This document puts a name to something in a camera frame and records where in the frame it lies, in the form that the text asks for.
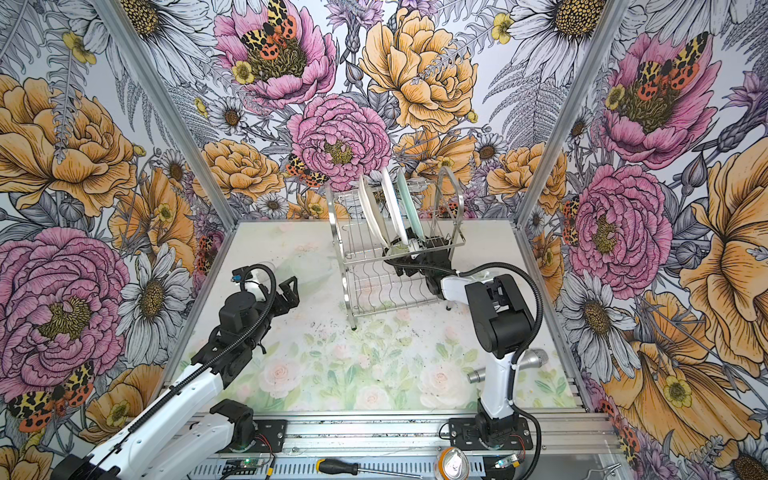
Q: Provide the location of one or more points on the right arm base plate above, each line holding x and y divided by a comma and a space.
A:
465, 434

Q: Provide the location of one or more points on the pale green plate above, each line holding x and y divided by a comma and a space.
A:
410, 208

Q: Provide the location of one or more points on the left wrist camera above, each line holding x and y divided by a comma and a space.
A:
237, 277

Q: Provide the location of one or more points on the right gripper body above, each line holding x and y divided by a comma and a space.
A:
414, 265

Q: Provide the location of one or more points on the aluminium front rail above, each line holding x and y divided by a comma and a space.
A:
555, 432

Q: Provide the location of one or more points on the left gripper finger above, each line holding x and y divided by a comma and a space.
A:
288, 290
283, 304

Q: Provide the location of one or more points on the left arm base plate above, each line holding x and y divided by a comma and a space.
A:
264, 435

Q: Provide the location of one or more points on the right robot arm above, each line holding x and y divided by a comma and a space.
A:
506, 309

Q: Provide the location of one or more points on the grey metal cylinder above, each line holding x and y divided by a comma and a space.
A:
532, 358

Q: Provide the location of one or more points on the white patterned plate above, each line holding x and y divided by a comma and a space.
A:
393, 206

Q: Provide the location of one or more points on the light green ceramic bowl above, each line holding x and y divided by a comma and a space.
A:
486, 275

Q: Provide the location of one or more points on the roll of tape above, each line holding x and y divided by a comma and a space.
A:
451, 463

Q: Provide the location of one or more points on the green glass tumbler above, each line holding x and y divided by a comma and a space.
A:
417, 246

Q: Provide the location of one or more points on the green circuit board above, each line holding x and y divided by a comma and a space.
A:
247, 466

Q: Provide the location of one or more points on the black yellow screwdriver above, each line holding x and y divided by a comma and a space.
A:
338, 467

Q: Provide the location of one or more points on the steel two-tier dish rack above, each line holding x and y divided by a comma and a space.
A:
393, 239

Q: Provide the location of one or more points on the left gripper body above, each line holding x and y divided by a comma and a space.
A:
264, 305

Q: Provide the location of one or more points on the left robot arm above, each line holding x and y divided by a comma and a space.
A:
188, 422

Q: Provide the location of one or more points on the cream white plate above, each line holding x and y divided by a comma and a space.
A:
372, 214

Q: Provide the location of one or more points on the clear faceted glass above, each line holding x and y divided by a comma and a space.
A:
259, 276

